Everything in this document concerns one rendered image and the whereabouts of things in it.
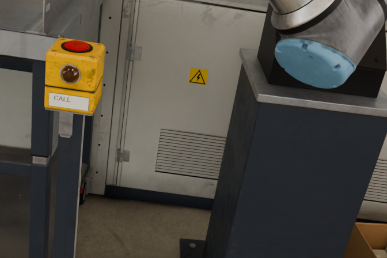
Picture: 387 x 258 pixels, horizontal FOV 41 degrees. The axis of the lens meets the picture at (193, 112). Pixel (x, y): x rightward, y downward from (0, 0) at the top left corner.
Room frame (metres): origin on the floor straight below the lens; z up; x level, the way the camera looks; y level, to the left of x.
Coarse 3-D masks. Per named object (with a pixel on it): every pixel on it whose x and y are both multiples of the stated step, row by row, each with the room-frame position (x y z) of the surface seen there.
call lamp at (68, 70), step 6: (66, 66) 0.74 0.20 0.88; (72, 66) 0.74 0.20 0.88; (60, 72) 0.74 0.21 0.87; (66, 72) 0.73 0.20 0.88; (72, 72) 0.73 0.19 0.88; (78, 72) 0.74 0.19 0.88; (66, 78) 0.73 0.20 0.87; (72, 78) 0.73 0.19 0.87; (78, 78) 0.74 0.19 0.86; (72, 84) 0.74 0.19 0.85
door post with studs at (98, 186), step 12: (120, 0) 1.65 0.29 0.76; (120, 12) 1.65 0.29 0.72; (108, 24) 1.65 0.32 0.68; (108, 36) 1.65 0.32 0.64; (108, 48) 1.65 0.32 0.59; (108, 60) 1.65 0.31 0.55; (108, 72) 1.65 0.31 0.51; (108, 84) 1.65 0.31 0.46; (108, 96) 1.65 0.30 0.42; (108, 108) 1.65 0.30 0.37; (108, 120) 1.65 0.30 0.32; (108, 132) 1.65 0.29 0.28; (96, 168) 1.65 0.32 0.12; (96, 180) 1.65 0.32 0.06; (96, 192) 1.65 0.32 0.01
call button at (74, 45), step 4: (72, 40) 0.79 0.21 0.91; (76, 40) 0.80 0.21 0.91; (64, 44) 0.78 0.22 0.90; (68, 44) 0.77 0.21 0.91; (72, 44) 0.77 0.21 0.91; (76, 44) 0.78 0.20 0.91; (80, 44) 0.78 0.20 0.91; (84, 44) 0.78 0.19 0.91; (68, 48) 0.76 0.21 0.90; (72, 48) 0.76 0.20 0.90; (76, 48) 0.76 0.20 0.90; (80, 48) 0.77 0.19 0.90; (84, 48) 0.77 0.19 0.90; (88, 48) 0.78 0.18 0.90
